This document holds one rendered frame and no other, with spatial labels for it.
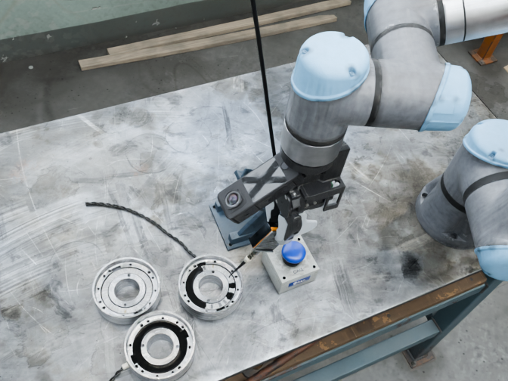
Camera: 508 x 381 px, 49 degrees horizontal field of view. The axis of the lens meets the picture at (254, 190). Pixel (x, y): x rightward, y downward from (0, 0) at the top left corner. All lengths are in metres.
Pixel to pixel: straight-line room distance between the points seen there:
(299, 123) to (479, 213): 0.39
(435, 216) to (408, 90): 0.48
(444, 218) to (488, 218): 0.17
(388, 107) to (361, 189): 0.50
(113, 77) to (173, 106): 1.25
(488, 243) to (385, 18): 0.38
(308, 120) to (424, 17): 0.20
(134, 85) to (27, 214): 1.40
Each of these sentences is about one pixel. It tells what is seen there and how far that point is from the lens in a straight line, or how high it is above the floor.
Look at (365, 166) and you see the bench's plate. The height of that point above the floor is 0.80.
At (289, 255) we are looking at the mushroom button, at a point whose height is 0.87.
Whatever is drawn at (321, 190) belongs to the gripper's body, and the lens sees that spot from 0.74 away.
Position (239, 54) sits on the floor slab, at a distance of 2.53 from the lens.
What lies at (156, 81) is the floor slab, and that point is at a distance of 2.39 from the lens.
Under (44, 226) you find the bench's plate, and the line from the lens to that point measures 1.04.
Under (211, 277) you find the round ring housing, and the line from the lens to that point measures 0.94.
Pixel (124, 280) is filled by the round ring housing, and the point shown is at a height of 0.82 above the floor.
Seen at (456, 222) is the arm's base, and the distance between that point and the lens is 1.05.
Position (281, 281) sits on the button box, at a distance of 0.91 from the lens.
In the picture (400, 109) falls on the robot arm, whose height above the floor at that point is 1.24.
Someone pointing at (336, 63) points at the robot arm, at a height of 1.29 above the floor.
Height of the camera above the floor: 1.66
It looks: 54 degrees down
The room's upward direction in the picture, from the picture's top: 9 degrees clockwise
